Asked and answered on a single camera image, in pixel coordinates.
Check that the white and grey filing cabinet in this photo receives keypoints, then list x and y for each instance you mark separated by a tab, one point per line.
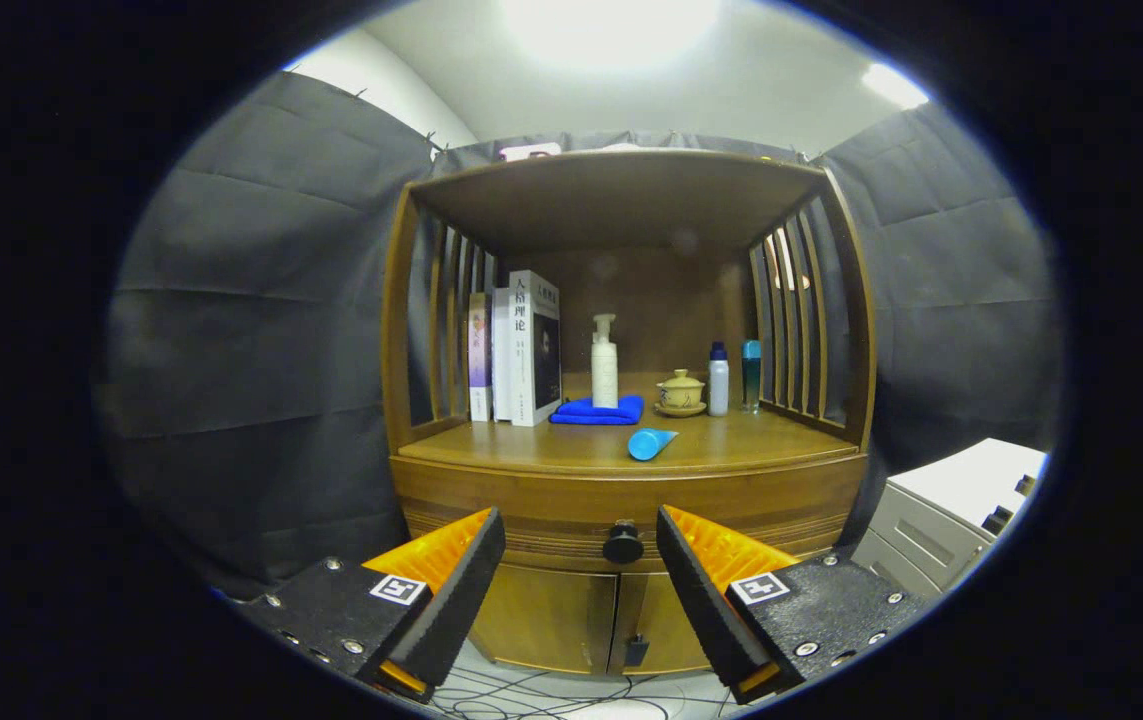
951	490

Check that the white pump bottle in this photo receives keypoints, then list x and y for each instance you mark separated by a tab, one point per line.
604	375

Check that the wooden cabinet door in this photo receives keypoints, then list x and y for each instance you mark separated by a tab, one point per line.
551	615
661	625

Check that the purple book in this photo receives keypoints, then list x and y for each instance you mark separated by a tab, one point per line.
480	360

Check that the wooden drawer with black knob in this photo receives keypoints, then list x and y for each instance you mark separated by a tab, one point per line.
511	505

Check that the yellow lidded teacup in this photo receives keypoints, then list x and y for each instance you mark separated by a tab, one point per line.
681	390

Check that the brown wooden cabinet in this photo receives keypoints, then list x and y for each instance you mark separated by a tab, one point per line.
621	200

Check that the folded blue cloth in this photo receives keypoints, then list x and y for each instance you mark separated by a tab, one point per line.
586	413

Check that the teal bottle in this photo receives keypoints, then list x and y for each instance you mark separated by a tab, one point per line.
751	380

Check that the blue and white tube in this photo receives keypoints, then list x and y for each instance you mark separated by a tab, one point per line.
646	444

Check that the yellow saucer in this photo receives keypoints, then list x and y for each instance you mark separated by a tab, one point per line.
680	410

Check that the small ceiling lamp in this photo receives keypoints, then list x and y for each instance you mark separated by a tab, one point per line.
894	85

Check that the white book with portrait cover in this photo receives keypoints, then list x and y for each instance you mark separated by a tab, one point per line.
533	350

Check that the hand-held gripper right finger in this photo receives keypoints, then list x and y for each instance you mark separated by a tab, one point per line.
701	590

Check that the white bottle with blue cap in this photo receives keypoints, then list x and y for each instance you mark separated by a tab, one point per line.
719	385

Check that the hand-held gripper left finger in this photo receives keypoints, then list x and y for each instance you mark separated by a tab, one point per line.
461	590

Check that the wooden countertop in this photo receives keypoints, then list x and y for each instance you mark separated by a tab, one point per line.
751	445

